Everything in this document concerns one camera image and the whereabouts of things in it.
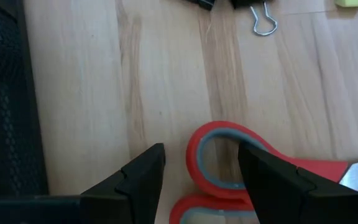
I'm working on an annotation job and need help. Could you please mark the red grey handled scissors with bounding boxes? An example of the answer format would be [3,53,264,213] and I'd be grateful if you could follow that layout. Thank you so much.
[168,120,358,224]

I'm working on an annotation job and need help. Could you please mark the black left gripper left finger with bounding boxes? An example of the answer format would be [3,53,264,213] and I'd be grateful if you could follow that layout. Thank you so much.
[79,142,167,224]

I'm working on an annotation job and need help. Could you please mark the black mesh desk organizer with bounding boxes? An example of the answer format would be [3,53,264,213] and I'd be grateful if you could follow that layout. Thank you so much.
[0,0,49,198]

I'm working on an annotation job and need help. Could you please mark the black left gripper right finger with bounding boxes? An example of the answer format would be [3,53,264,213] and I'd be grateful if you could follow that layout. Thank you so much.
[237,141,358,224]

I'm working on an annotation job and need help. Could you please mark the neon yellow printed eraser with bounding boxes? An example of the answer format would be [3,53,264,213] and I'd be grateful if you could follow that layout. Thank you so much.
[334,0,358,8]

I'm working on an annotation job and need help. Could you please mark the black binder clip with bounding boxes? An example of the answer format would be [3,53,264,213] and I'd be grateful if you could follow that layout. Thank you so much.
[185,0,216,11]
[230,0,278,37]

